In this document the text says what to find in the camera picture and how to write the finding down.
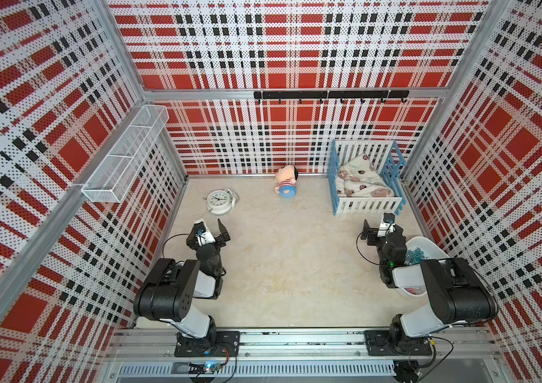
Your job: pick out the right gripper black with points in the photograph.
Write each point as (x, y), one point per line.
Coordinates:
(385, 237)

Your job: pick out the white plastic storage box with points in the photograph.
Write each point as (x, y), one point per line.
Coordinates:
(408, 279)

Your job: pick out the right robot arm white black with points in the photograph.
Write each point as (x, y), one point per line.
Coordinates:
(456, 294)

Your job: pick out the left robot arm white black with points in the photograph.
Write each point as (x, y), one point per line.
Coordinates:
(168, 292)

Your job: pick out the white alarm clock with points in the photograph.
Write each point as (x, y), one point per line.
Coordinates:
(221, 201)

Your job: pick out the printed crib blanket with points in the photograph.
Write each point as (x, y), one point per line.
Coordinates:
(358, 179)

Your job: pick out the blue white toy crib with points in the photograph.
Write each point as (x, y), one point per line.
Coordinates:
(387, 160)

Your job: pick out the pink baby doll toy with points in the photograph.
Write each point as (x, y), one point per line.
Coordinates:
(285, 180)

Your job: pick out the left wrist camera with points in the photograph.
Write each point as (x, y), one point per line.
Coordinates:
(202, 234)

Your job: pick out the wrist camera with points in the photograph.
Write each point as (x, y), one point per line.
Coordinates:
(202, 234)
(386, 224)

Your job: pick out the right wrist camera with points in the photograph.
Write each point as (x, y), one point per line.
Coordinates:
(386, 224)

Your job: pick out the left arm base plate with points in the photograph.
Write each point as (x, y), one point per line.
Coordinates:
(218, 344)

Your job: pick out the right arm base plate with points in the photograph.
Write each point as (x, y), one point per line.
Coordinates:
(387, 343)

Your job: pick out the black hook rail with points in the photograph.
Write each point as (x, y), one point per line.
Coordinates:
(341, 95)

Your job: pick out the aluminium front rail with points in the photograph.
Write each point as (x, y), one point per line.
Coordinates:
(302, 344)

